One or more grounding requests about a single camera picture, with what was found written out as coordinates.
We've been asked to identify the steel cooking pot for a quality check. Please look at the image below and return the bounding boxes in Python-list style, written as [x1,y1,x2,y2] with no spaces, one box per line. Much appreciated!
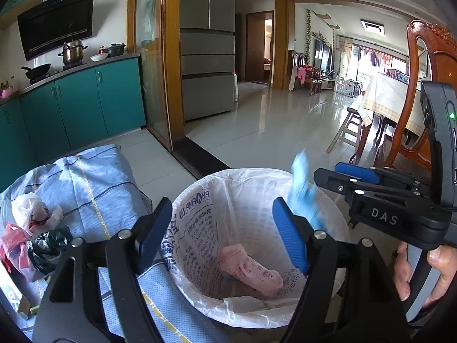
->
[58,40,89,67]

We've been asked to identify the white plastic bag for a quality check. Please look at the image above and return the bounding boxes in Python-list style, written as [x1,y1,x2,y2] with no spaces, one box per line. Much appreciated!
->
[11,192,64,238]

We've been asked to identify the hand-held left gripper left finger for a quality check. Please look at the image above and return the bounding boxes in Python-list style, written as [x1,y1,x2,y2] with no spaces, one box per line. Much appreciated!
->
[32,196,174,343]

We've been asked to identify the light blue plastic wrapper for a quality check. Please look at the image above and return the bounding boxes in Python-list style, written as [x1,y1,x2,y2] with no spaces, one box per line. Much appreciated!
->
[288,150,327,231]

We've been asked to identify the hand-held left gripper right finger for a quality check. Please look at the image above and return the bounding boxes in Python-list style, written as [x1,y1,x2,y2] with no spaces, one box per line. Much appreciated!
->
[272,196,411,343]

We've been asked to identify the black television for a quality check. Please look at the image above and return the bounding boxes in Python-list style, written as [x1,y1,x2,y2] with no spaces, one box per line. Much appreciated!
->
[314,39,332,72]

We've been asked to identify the wooden stool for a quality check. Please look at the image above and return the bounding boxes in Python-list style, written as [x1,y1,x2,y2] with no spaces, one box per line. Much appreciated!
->
[326,106,365,154]

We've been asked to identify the white lined waste bin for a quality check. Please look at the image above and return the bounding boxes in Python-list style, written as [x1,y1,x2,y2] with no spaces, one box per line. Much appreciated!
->
[168,168,352,333]

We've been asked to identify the dark green foil wrapper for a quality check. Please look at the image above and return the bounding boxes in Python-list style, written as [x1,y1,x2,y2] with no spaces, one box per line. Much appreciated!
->
[27,227,74,276]

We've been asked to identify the black range hood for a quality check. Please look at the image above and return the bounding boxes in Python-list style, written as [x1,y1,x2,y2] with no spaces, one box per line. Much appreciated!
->
[17,0,95,61]

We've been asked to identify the green base cabinets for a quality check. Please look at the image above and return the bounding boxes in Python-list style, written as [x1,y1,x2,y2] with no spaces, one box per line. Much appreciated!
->
[0,57,147,190]

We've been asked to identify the silver refrigerator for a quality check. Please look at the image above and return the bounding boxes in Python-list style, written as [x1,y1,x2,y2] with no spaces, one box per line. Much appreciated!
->
[179,0,236,121]

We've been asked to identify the dark wooden armchairs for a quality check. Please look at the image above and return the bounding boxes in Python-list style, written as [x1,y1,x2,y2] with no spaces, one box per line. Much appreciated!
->
[289,51,324,95]

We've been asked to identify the glass sliding door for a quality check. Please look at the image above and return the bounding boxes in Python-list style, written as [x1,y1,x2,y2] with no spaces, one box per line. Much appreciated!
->
[127,0,183,152]

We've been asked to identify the black lidded pot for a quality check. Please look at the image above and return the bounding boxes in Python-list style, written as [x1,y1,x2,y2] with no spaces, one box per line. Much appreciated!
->
[103,43,126,58]

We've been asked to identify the carved wooden chair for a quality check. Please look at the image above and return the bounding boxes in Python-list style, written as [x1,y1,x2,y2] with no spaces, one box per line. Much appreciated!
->
[373,19,457,172]

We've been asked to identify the pink and white wrapper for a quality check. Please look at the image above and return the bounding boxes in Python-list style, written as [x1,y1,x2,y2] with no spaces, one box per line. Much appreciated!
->
[0,222,33,281]

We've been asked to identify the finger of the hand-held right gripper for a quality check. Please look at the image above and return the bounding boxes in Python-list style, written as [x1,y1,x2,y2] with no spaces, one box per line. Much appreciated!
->
[335,162,422,191]
[313,168,422,201]

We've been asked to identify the green vine garland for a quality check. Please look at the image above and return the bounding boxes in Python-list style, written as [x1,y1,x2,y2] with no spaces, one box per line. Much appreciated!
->
[305,9,313,67]

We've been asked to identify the person's right hand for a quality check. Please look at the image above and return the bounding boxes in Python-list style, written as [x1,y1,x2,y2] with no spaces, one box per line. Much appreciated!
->
[393,241,457,310]

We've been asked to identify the brown interior door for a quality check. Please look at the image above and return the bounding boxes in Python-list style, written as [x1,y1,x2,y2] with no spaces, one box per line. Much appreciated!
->
[246,11,275,83]

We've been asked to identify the dining table with cream cloth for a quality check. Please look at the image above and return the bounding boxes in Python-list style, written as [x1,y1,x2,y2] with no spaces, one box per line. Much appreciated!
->
[358,72,434,136]

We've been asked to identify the white play fence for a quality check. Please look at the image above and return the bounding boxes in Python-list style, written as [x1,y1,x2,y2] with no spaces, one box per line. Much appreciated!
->
[336,77,363,97]

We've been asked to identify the blue checked tablecloth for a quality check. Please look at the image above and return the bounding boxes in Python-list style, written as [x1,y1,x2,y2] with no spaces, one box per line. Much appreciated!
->
[0,145,229,343]

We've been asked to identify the pink printed plastic bag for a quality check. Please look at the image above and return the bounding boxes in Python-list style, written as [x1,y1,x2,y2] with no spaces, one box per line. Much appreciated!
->
[218,245,284,297]

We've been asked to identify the black wok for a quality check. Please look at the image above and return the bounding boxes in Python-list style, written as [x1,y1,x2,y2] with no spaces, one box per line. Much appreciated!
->
[21,63,51,81]

